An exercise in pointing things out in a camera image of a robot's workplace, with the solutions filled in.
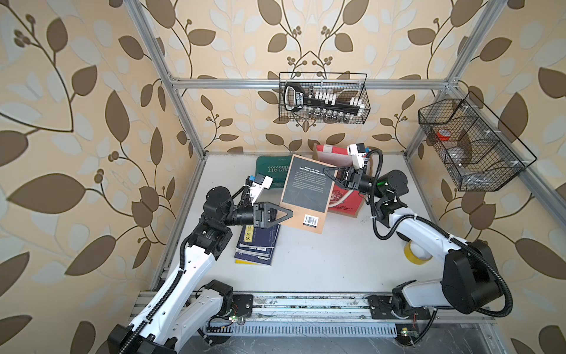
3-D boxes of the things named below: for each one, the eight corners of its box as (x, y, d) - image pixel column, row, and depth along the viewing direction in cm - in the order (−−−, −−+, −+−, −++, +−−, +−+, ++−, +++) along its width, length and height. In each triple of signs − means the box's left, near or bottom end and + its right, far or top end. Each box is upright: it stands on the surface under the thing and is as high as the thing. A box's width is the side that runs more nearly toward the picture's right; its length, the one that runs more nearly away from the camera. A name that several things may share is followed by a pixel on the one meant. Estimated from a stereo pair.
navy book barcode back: (235, 260, 86) (232, 254, 80) (239, 249, 89) (235, 242, 83) (271, 264, 85) (270, 258, 79) (273, 253, 88) (272, 246, 82)
